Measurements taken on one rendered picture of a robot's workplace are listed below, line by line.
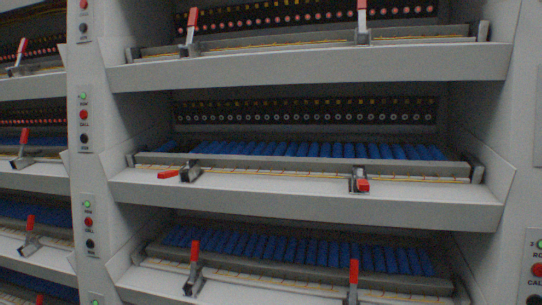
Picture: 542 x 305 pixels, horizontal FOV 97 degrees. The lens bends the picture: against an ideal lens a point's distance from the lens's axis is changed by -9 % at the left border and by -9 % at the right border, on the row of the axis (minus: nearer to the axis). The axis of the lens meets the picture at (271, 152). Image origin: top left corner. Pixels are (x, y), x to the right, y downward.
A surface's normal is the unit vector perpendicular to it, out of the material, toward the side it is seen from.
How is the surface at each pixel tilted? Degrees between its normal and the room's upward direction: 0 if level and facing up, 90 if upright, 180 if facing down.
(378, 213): 110
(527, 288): 90
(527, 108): 90
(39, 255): 20
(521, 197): 90
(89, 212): 90
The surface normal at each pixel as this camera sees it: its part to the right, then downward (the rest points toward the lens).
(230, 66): -0.23, 0.40
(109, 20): 0.97, 0.03
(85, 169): -0.25, 0.07
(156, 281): -0.07, -0.91
